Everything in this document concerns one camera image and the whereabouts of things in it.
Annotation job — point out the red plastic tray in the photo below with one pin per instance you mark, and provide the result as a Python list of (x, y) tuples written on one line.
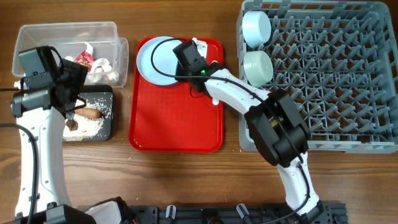
[(173, 118)]

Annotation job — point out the grey dishwasher rack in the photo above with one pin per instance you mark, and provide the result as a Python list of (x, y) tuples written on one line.
[(338, 62)]

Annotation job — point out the light blue bowl with crumbs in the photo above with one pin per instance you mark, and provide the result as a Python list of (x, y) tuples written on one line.
[(256, 27)]

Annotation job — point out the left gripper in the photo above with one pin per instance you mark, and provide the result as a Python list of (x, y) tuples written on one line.
[(76, 74)]

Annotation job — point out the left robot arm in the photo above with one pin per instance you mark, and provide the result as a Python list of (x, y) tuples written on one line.
[(48, 93)]

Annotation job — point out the large light blue plate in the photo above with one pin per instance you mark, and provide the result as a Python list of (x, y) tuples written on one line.
[(164, 60)]

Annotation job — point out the clear plastic bin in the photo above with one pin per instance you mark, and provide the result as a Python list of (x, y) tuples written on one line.
[(69, 40)]

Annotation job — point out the white plastic spoon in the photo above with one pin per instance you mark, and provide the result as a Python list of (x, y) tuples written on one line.
[(215, 101)]

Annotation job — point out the crumpled white paper scrap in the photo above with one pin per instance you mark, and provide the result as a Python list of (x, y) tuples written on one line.
[(89, 50)]

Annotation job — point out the black plastic tray bin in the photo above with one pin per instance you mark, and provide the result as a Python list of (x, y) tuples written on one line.
[(94, 90)]

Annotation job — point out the red snack wrapper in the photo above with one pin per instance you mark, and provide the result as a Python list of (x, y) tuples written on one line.
[(85, 59)]

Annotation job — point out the white tissue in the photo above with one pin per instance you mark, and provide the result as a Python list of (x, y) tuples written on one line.
[(101, 70)]

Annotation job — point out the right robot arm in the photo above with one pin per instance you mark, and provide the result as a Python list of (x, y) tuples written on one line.
[(277, 128)]

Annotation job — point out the yellow plastic cup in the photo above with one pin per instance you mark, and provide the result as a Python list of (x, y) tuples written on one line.
[(275, 123)]

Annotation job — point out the light green bowl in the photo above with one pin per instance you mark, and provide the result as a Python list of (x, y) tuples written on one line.
[(258, 68)]

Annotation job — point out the brown food scrap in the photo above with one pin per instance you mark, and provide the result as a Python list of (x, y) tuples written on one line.
[(71, 124)]

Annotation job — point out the pile of white rice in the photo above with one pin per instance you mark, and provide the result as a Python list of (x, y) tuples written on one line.
[(93, 129)]

